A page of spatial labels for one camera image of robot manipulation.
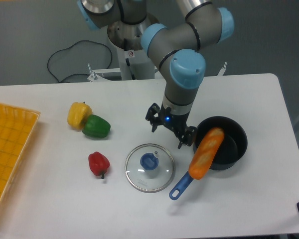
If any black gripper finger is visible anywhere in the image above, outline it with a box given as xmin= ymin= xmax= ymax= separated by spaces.
xmin=177 ymin=126 xmax=197 ymax=149
xmin=145 ymin=103 xmax=164 ymax=132

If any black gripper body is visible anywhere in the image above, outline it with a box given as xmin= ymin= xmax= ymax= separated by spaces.
xmin=156 ymin=106 xmax=189 ymax=136

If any orange toy baguette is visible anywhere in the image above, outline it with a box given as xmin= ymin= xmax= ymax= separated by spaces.
xmin=188 ymin=127 xmax=225 ymax=180

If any glass lid blue knob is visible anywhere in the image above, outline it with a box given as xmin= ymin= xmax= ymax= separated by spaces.
xmin=125 ymin=143 xmax=175 ymax=193

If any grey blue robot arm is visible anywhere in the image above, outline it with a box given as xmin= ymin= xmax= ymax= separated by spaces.
xmin=77 ymin=0 xmax=235 ymax=146

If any dark blue saucepan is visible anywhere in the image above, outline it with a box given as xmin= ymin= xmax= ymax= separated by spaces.
xmin=169 ymin=116 xmax=248 ymax=200

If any green bell pepper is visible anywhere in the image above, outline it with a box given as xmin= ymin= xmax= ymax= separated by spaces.
xmin=82 ymin=115 xmax=111 ymax=138

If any red bell pepper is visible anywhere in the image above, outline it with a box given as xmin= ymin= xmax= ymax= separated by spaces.
xmin=88 ymin=151 xmax=110 ymax=179

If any yellow bell pepper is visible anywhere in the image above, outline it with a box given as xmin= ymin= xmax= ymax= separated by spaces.
xmin=67 ymin=102 xmax=92 ymax=130

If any yellow plastic basket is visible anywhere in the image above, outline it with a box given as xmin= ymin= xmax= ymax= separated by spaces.
xmin=0 ymin=103 xmax=40 ymax=205

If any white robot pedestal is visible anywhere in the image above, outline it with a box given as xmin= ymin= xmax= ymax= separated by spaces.
xmin=87 ymin=13 xmax=228 ymax=83

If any black floor cable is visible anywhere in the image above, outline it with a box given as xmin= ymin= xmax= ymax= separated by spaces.
xmin=47 ymin=40 xmax=113 ymax=84

